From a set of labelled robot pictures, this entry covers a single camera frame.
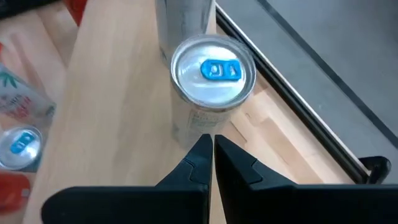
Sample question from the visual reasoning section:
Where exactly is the blue silver Red Bull can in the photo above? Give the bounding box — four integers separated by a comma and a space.
0, 124, 44, 174
169, 33, 257, 150

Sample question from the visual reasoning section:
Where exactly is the wooden shelf black metal frame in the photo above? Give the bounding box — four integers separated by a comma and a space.
23, 0, 249, 224

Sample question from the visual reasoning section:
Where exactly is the black clamp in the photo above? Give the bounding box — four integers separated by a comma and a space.
359, 155, 392, 185

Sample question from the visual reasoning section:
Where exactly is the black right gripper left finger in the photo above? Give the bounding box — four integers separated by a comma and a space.
41, 133, 215, 224

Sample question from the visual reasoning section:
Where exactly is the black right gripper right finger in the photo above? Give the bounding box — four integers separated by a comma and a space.
214, 134, 398, 224

